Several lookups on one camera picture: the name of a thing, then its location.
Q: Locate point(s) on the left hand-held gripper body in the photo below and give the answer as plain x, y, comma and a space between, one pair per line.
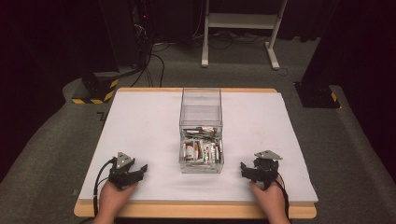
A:
122, 169

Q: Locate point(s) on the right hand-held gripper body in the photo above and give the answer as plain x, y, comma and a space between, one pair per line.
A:
266, 169

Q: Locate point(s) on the white board mat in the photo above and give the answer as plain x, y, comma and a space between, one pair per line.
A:
149, 133

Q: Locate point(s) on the pile of small packets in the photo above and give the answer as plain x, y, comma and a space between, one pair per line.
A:
201, 149

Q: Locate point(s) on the wooden table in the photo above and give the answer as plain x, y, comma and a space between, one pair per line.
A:
193, 211

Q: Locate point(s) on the clear plastic box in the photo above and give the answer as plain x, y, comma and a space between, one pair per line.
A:
201, 118

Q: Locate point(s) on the black yellow striped stand base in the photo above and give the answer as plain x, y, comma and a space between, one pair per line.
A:
96, 90

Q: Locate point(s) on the black flat stand base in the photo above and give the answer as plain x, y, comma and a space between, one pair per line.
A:
316, 95

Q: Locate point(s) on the dark computer tower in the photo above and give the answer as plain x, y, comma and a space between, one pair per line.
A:
141, 31

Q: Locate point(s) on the white metal stand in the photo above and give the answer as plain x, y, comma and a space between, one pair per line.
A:
243, 21

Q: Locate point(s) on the dark curtain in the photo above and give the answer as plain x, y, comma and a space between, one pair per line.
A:
358, 40
46, 37

